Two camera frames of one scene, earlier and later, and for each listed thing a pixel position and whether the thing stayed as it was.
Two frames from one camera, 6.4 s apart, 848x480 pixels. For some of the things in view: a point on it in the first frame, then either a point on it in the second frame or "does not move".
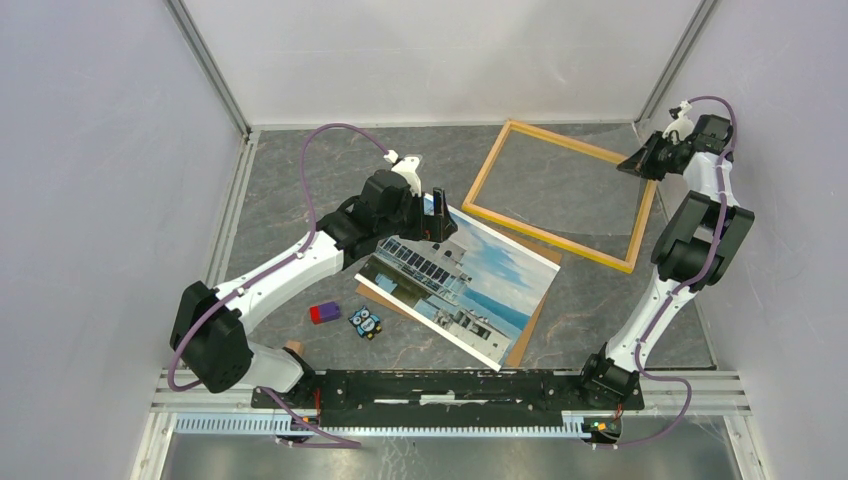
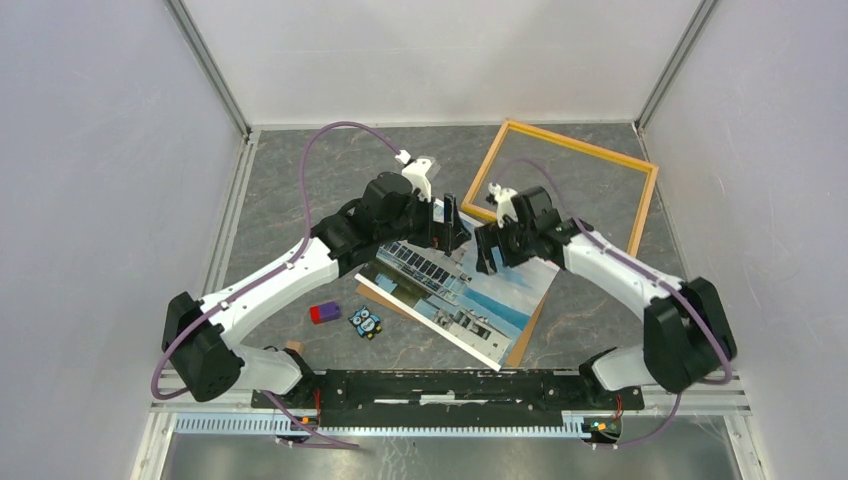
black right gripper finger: x=640 y=163 → x=488 y=237
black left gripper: x=438 y=227 does not move
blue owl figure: x=366 y=323 does not move
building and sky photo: x=477 y=287 does not move
